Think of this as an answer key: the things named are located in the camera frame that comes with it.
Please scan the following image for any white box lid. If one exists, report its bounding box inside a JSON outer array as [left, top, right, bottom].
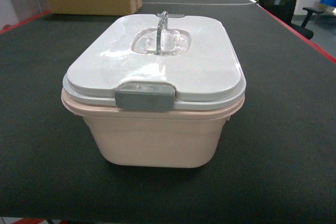
[[62, 14, 246, 111]]

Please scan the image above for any pink plastic storage box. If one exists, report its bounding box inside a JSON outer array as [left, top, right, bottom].
[[61, 90, 245, 168]]

